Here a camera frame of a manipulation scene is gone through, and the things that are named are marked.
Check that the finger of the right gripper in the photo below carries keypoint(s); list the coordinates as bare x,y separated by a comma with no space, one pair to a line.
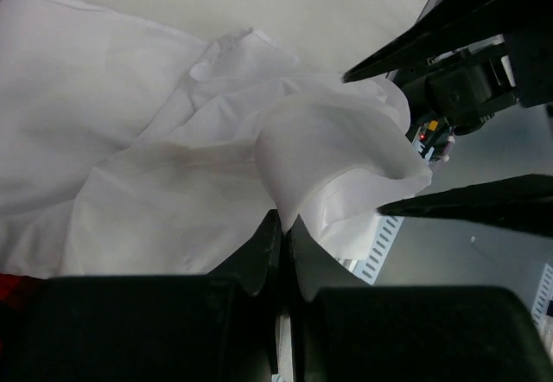
451,24
521,204

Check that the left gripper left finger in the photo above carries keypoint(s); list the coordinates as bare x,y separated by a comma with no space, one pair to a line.
218,326

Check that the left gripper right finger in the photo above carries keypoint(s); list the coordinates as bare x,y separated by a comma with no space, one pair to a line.
343,329

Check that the white shirt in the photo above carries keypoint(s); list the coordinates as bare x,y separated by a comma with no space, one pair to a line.
128,147

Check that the red black plaid shirt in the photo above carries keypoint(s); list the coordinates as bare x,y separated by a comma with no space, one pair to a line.
17,291

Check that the slotted grey cable duct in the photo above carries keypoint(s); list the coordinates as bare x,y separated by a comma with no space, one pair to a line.
383,232

